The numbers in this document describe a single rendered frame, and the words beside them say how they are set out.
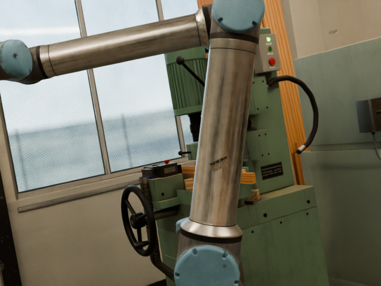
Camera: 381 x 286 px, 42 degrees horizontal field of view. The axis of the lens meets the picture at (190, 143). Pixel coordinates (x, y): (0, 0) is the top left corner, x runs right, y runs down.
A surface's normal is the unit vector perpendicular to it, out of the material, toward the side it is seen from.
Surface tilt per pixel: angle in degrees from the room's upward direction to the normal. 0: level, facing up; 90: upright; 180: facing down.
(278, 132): 90
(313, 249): 90
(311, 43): 90
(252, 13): 83
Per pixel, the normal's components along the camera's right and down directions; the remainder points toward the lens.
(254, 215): 0.50, -0.04
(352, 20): -0.83, 0.17
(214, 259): -0.04, 0.14
